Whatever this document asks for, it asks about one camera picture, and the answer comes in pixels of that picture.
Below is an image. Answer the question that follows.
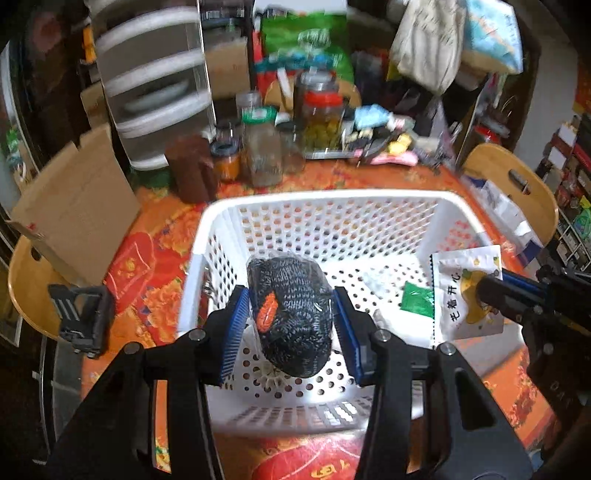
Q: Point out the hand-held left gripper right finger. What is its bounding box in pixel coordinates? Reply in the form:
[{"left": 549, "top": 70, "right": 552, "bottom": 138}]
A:
[{"left": 333, "top": 286, "right": 533, "bottom": 480}]

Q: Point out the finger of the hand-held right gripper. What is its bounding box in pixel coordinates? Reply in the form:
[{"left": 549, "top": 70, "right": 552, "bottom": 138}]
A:
[
  {"left": 475, "top": 273, "right": 555, "bottom": 326},
  {"left": 501, "top": 269, "right": 550, "bottom": 297}
]

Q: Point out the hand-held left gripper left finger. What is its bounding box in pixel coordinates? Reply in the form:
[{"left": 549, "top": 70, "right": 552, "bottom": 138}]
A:
[{"left": 46, "top": 285, "right": 250, "bottom": 480}]

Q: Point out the white packet with yellow cartoon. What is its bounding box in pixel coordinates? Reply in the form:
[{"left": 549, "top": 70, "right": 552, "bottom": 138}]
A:
[{"left": 429, "top": 246, "right": 504, "bottom": 349}]

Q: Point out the black knitted glove bundle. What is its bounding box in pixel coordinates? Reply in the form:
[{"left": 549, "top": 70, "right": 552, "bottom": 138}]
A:
[{"left": 246, "top": 253, "right": 334, "bottom": 377}]

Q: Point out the green plastic bag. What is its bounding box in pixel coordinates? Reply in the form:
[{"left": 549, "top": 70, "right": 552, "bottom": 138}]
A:
[{"left": 399, "top": 281, "right": 435, "bottom": 319}]

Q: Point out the white perforated plastic basket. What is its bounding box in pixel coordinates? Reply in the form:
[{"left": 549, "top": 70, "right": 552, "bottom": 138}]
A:
[{"left": 178, "top": 189, "right": 525, "bottom": 437}]

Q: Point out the white paper bag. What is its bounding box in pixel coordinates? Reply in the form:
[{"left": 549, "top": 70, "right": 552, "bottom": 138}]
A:
[{"left": 464, "top": 178, "right": 546, "bottom": 266}]

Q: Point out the shelf of boxed goods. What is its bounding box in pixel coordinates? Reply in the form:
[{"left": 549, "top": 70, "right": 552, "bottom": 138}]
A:
[{"left": 536, "top": 115, "right": 591, "bottom": 273}]

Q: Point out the red floral table cover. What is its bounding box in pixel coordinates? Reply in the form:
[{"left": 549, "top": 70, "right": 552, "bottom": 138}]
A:
[{"left": 99, "top": 159, "right": 561, "bottom": 480}]

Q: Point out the black phone clamp stand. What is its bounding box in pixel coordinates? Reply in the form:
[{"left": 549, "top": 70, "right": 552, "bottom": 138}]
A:
[{"left": 47, "top": 284, "right": 115, "bottom": 358}]

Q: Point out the brown lidded container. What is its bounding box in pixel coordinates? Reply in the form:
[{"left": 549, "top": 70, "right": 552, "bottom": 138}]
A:
[{"left": 165, "top": 135, "right": 219, "bottom": 202}]

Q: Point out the orange jar with dark lid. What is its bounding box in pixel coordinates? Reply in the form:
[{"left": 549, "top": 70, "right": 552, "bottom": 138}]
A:
[{"left": 210, "top": 140, "right": 241, "bottom": 182}]

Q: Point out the green lid glass jar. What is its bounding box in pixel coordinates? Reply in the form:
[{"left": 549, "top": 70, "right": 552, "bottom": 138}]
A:
[{"left": 242, "top": 107, "right": 283, "bottom": 188}]

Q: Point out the small black lid jar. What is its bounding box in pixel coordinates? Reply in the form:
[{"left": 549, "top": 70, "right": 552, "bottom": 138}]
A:
[{"left": 277, "top": 122, "right": 306, "bottom": 174}]

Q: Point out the pile of small packets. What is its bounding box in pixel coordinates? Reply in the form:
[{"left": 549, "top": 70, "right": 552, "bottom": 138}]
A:
[{"left": 342, "top": 117, "right": 419, "bottom": 167}]

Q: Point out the open cardboard box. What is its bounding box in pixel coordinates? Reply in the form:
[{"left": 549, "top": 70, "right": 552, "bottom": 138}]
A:
[{"left": 7, "top": 122, "right": 141, "bottom": 287}]

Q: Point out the red lid glass jar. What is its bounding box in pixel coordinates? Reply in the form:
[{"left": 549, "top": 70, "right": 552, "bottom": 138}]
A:
[{"left": 300, "top": 90, "right": 347, "bottom": 151}]

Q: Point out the light blue packet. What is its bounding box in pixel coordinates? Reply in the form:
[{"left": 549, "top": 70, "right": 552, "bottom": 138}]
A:
[{"left": 355, "top": 104, "right": 394, "bottom": 129}]

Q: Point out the clear lid glass jar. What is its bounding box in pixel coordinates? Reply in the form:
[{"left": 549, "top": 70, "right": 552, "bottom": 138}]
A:
[{"left": 235, "top": 91, "right": 264, "bottom": 121}]

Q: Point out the blue white printed tote bag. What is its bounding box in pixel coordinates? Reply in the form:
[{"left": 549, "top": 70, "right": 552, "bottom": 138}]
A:
[{"left": 462, "top": 0, "right": 525, "bottom": 75}]

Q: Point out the white canvas tote bag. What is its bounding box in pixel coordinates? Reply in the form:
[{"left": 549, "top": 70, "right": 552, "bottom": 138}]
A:
[{"left": 390, "top": 0, "right": 467, "bottom": 95}]

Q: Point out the dark lid glass jar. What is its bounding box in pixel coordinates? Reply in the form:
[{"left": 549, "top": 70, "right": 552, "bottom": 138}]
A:
[{"left": 293, "top": 69, "right": 340, "bottom": 99}]

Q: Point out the small cardboard box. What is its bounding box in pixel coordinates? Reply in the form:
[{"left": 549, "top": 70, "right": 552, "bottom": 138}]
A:
[{"left": 205, "top": 39, "right": 252, "bottom": 100}]

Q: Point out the brown cardboard carton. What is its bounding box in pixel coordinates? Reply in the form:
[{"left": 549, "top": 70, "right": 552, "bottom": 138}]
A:
[{"left": 81, "top": 80, "right": 112, "bottom": 128}]

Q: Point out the green shopping bag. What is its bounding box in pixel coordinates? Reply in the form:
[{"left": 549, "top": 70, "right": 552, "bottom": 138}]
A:
[{"left": 256, "top": 11, "right": 356, "bottom": 84}]

